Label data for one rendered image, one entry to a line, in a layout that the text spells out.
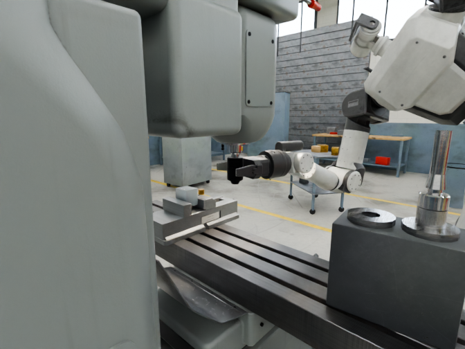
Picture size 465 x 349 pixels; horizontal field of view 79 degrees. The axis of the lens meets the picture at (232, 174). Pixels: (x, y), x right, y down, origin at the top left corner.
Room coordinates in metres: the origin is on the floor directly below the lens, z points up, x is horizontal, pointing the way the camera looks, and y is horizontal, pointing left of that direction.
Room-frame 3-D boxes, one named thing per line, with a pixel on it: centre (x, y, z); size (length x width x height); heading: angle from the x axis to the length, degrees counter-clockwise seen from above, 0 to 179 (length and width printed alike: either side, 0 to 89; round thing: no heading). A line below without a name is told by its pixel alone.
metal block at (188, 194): (0.97, 0.16, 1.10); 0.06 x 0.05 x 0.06; 47
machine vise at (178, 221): (0.99, 0.14, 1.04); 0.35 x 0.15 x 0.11; 137
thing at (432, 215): (0.49, -0.36, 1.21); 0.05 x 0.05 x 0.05
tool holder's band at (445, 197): (0.49, -0.36, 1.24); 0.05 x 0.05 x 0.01
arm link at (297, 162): (0.91, -0.19, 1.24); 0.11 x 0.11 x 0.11; 32
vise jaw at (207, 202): (1.01, 0.12, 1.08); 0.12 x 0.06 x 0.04; 47
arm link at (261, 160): (0.86, -0.08, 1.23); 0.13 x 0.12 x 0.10; 32
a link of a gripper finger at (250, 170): (0.76, -0.04, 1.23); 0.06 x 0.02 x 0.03; 122
